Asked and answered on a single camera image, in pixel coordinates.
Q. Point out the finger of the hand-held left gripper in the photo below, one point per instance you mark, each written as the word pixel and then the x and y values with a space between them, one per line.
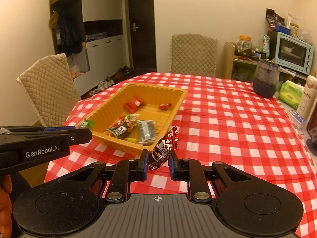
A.
pixel 80 136
pixel 59 129

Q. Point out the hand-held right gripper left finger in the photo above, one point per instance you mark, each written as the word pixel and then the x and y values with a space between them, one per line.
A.
pixel 145 165

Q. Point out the dark peanut snack packet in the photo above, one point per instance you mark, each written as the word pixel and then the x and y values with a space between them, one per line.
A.
pixel 121 130

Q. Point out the dark glass jar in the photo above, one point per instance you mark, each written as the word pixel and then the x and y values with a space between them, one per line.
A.
pixel 266 79

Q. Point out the dark snack bag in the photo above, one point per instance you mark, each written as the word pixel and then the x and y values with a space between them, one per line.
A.
pixel 274 17

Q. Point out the hanging dark clothes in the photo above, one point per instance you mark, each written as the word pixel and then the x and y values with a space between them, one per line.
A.
pixel 65 32

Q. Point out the beige quilted chair back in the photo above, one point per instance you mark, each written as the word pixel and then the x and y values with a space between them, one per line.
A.
pixel 194 54

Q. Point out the white storage cabinet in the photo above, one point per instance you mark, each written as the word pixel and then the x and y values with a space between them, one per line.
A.
pixel 102 17

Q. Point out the wooden side shelf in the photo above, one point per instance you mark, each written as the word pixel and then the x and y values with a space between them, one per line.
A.
pixel 229 59

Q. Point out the small red candy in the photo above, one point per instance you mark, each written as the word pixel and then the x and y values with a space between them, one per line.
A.
pixel 164 106

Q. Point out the blue white box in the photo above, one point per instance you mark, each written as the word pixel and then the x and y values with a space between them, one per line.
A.
pixel 296 119

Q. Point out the grey silver snack packet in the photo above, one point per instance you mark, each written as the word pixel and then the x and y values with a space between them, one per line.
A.
pixel 146 131

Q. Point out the light blue toaster oven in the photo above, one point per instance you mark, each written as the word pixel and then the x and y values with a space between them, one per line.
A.
pixel 293 52

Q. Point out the clear bag of nuts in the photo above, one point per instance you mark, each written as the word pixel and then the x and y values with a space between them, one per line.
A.
pixel 293 26

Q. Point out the red checkered tablecloth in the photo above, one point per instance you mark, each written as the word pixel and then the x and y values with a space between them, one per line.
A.
pixel 235 133

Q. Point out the red patterned snack packet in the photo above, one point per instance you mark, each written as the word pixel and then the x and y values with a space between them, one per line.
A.
pixel 162 148

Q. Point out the white pump bottle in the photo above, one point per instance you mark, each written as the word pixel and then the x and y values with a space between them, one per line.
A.
pixel 307 96

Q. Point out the person's left hand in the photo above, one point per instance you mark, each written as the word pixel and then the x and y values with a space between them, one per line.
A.
pixel 5 203

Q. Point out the dark round appliance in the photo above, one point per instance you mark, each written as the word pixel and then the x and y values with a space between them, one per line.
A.
pixel 312 131

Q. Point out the green tissue pack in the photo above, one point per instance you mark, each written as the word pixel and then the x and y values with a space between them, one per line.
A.
pixel 291 94

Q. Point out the dark wooden door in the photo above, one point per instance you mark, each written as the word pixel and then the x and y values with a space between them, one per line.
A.
pixel 142 27

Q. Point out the crumpled plastic bag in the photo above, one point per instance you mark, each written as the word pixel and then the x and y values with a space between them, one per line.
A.
pixel 265 44

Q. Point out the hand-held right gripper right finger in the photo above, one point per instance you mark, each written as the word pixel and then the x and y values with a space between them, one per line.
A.
pixel 171 166

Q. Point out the beige quilted chair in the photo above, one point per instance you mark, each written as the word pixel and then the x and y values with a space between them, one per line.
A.
pixel 48 89
pixel 194 54

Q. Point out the row of shoes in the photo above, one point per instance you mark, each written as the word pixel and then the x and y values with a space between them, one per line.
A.
pixel 109 80

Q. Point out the yellow plastic tray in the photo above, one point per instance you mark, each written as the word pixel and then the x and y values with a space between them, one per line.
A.
pixel 158 96

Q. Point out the plain red snack packet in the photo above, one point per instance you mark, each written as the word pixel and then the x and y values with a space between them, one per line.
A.
pixel 134 104

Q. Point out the green candy wrapper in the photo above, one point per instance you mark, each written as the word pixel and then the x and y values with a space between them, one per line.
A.
pixel 86 123

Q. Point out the small yellow candy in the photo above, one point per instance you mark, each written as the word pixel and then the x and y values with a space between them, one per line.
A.
pixel 130 140

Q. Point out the orange lidded plastic jar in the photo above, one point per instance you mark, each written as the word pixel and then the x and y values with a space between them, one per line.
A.
pixel 243 45

